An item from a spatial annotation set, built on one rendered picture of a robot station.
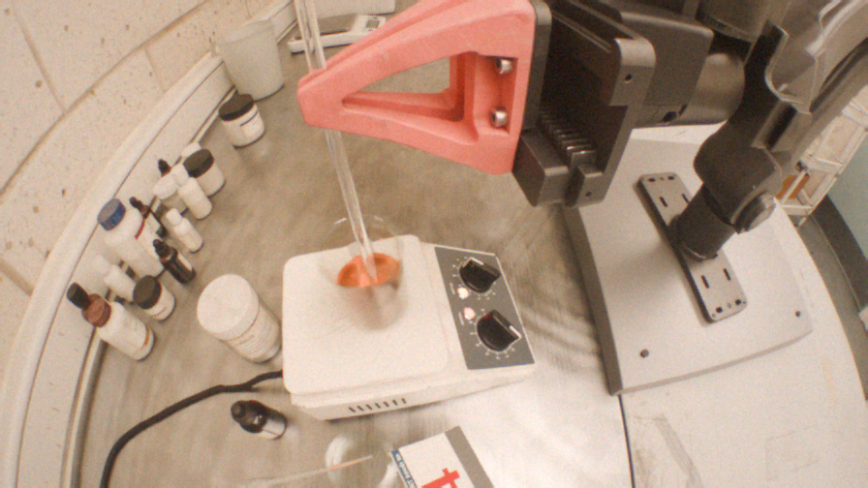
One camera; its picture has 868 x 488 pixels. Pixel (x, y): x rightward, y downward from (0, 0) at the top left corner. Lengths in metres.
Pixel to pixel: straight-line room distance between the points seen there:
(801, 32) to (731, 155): 0.14
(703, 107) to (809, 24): 0.13
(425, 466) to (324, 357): 0.12
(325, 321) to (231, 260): 0.23
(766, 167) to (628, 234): 0.17
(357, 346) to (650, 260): 0.30
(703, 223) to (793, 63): 0.21
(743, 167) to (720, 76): 0.16
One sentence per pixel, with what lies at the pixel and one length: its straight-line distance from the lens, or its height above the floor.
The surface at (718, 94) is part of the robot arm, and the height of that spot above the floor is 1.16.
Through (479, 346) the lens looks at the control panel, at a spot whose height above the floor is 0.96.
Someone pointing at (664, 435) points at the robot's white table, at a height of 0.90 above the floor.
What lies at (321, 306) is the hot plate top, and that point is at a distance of 0.27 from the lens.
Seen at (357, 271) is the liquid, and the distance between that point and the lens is 0.24.
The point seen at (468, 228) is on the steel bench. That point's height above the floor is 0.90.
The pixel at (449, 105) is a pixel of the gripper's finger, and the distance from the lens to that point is 0.15.
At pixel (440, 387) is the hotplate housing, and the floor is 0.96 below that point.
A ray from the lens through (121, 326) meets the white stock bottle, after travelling 0.44.
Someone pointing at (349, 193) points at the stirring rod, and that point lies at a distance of 0.16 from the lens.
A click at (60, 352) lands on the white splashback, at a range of 0.54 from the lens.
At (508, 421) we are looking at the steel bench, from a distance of 0.32.
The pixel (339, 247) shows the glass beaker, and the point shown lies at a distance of 0.23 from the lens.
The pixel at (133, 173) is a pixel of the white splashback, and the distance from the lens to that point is 0.62.
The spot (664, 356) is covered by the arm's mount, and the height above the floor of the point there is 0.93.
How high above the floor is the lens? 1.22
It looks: 53 degrees down
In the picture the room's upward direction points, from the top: 3 degrees counter-clockwise
